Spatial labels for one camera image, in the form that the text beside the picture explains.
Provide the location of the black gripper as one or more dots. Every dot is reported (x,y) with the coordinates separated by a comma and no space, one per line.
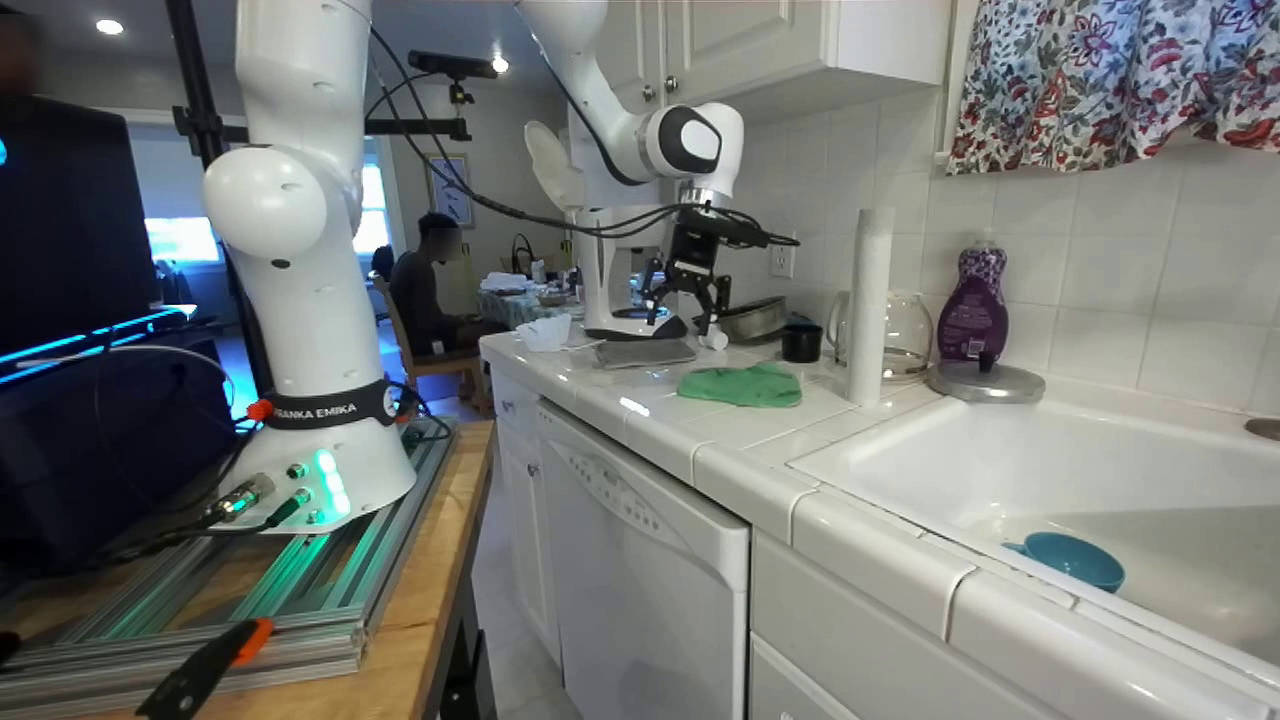
(688,265)

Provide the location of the green and grey rag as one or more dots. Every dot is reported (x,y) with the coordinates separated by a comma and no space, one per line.
(757,385)

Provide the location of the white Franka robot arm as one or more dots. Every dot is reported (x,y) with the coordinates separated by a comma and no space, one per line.
(289,207)

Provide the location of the dark round pan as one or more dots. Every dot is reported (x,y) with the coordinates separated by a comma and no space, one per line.
(755,321)

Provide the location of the black measuring cup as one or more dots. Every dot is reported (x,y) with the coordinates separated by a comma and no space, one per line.
(801,341)

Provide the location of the white paper towel roll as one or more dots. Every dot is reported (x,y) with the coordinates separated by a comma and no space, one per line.
(864,309)

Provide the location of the glass coffee carafe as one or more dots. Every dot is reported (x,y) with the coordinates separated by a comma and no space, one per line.
(907,333)

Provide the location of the white upper cabinet door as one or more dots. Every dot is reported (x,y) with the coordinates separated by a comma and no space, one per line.
(774,57)

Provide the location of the white dishwasher front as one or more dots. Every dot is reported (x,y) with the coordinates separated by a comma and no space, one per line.
(648,585)

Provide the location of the seated person in background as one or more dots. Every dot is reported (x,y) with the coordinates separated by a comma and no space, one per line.
(412,292)

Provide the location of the purple soap bottle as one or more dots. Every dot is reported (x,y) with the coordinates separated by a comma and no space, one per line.
(972,321)

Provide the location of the white lower cabinets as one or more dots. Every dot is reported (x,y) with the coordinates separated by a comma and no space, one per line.
(923,562)

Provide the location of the floral window curtain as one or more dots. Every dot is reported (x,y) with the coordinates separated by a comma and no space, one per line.
(1087,87)

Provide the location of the teal bowl in sink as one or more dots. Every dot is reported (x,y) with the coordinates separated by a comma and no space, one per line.
(1072,558)

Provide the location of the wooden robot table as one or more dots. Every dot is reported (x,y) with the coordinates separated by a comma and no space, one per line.
(420,631)

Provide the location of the white kitchen sink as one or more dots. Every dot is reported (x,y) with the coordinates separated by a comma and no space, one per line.
(1185,513)

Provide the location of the black computer monitor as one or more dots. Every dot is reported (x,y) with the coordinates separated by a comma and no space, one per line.
(118,414)

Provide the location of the person behind monitor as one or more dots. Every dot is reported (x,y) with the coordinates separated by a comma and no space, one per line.
(22,54)

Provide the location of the black camera on stand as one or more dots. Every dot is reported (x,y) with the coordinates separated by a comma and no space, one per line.
(454,71)

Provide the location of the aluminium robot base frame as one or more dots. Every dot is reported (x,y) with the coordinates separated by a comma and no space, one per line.
(108,636)

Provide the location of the black orange handled tool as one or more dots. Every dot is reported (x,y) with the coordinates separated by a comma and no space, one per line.
(186,690)

